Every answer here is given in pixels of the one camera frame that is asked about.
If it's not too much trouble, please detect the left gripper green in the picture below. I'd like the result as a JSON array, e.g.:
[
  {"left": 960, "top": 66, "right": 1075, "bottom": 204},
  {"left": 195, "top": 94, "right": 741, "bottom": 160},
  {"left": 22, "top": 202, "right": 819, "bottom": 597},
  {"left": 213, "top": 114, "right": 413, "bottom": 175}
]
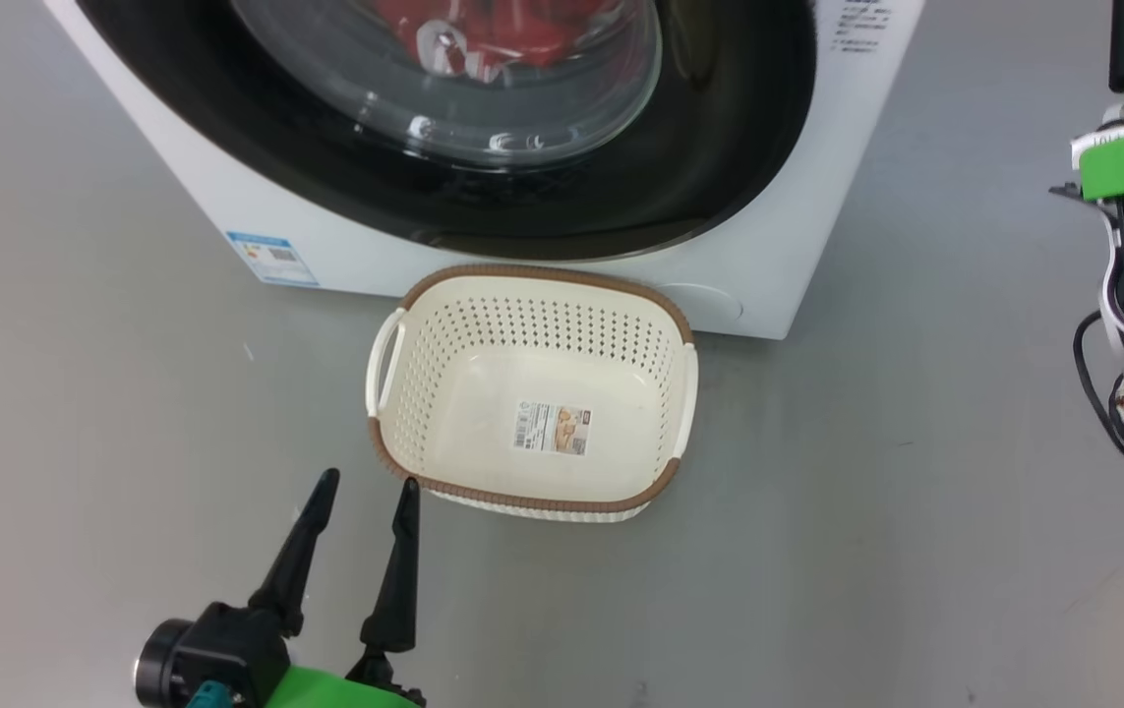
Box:
[{"left": 247, "top": 468, "right": 426, "bottom": 708}]

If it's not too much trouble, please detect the black round glass door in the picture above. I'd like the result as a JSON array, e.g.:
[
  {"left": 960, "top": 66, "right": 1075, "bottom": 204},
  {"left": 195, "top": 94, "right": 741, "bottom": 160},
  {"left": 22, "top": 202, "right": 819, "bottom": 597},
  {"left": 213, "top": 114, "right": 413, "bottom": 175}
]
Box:
[{"left": 75, "top": 0, "right": 818, "bottom": 263}]

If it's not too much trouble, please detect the red and white jersey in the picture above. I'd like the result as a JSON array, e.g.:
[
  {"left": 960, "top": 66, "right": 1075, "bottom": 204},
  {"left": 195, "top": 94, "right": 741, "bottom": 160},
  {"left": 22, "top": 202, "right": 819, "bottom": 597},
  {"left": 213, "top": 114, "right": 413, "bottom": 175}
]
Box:
[{"left": 365, "top": 0, "right": 621, "bottom": 85}]

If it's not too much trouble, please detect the basket product label sticker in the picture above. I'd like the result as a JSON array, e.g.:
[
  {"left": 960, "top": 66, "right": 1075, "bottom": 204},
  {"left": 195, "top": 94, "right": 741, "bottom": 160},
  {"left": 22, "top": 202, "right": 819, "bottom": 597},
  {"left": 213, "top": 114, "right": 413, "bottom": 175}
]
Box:
[{"left": 512, "top": 400, "right": 593, "bottom": 457}]

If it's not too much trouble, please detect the cream basket with brown rim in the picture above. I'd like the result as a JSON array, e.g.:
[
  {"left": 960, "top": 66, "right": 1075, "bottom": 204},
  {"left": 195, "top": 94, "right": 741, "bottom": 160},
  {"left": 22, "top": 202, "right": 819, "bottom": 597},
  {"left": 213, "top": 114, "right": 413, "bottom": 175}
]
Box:
[{"left": 365, "top": 264, "right": 699, "bottom": 523}]

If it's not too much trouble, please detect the white front-load washing machine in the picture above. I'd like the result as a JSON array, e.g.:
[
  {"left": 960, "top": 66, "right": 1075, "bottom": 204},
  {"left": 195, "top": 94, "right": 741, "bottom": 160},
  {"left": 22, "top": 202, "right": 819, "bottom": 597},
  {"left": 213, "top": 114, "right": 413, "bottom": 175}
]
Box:
[{"left": 40, "top": 0, "right": 926, "bottom": 340}]

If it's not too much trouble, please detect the small printed text label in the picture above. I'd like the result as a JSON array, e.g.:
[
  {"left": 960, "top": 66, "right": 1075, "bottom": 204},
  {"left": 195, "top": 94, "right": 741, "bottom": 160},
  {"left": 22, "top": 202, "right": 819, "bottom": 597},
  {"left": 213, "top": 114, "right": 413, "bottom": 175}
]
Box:
[{"left": 832, "top": 0, "right": 894, "bottom": 56}]

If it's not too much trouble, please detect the blue energy label sticker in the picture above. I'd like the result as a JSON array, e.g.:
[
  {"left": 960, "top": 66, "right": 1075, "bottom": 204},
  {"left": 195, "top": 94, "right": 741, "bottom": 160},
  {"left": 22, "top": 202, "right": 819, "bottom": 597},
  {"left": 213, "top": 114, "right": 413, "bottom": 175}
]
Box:
[{"left": 225, "top": 231, "right": 320, "bottom": 288}]

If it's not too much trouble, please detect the round white filter cover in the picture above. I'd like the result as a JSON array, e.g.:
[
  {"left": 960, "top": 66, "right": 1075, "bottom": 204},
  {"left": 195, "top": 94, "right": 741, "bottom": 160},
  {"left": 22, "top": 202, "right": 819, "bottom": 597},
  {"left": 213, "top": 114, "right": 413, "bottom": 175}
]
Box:
[{"left": 658, "top": 283, "right": 745, "bottom": 326}]

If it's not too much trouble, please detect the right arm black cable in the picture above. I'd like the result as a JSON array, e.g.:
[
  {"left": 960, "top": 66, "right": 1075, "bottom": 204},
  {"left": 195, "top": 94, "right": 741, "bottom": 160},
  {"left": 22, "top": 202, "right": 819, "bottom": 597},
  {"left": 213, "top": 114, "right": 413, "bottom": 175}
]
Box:
[{"left": 1072, "top": 310, "right": 1124, "bottom": 469}]

